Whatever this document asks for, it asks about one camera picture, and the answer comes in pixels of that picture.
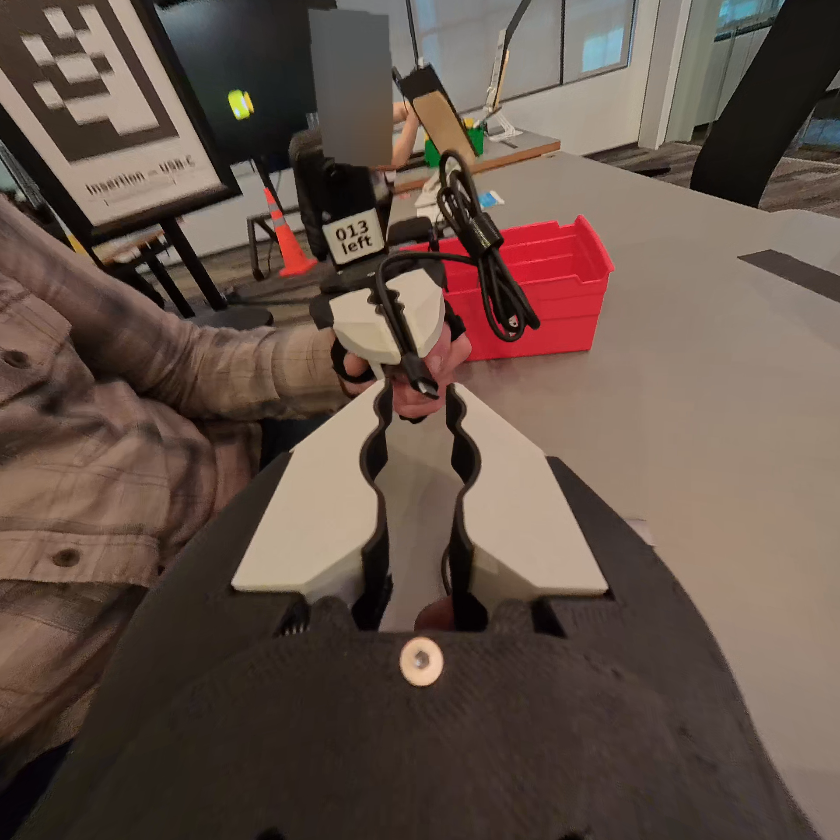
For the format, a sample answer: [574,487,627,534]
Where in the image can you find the black monitor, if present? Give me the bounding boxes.
[155,0,336,172]

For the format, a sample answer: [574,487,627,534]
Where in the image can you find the person's left hand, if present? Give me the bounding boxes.
[332,315,472,424]

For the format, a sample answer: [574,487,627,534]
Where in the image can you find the framed marker sign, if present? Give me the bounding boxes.
[0,0,244,246]

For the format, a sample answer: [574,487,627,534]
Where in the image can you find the red plastic bin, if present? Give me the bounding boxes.
[394,217,615,363]

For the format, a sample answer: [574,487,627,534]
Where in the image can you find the black sign easel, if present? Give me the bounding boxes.
[125,217,277,332]

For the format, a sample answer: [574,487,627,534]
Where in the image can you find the orange plastic object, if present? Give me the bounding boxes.
[263,188,320,279]

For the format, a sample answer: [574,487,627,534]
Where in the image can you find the black office chair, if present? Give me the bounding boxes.
[692,0,840,211]

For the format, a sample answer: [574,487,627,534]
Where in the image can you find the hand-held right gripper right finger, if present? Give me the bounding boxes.
[447,384,610,628]

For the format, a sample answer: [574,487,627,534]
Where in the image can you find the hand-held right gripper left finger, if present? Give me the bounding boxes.
[231,381,396,626]

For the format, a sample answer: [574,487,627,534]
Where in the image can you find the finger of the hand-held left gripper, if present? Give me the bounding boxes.
[394,267,450,371]
[325,283,405,371]

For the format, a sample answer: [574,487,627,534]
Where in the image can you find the black cable black plug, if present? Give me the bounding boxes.
[368,149,542,400]

